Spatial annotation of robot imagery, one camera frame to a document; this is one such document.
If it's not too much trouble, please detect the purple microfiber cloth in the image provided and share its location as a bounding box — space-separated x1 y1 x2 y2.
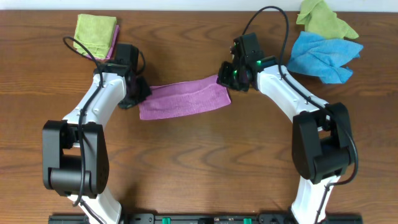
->
139 75 231 120

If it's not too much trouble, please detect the crumpled olive green cloth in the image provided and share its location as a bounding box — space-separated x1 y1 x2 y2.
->
296 0 359 39

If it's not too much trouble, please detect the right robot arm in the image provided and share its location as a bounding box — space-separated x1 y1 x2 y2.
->
217 33 363 223

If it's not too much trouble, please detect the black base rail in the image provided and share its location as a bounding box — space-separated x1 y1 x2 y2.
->
48 213 363 224

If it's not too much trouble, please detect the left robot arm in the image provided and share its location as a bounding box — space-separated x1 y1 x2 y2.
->
42 44 151 223

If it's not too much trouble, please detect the folded pink cloth under green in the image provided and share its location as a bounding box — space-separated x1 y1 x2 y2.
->
88 24 119 60

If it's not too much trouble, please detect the crumpled blue cloth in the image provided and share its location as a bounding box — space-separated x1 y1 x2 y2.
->
287 32 363 84

